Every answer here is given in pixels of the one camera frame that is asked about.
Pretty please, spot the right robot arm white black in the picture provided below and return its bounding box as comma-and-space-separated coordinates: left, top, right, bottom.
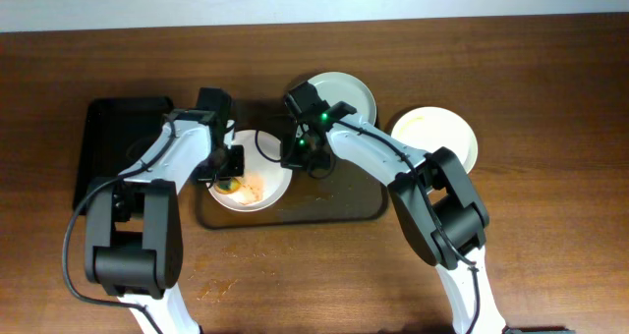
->
281, 82, 508, 333

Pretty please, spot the cream plate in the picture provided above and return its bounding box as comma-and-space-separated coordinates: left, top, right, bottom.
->
391, 106, 479, 173

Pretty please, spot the orange green sponge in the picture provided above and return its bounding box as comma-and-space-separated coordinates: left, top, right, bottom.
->
213, 177, 242, 195

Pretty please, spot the small black tray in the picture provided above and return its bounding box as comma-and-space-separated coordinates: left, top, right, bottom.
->
73, 96, 173, 205

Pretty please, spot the large brown serving tray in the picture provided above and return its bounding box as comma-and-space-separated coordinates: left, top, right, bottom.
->
195, 97, 391, 231

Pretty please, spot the pale blue plate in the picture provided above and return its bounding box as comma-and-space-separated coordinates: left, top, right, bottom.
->
307, 72, 377, 125

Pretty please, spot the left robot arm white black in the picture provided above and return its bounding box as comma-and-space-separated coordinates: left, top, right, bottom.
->
81, 87, 245, 333

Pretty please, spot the white plate with sauce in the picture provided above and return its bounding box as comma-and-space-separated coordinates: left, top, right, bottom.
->
207, 130, 293, 212

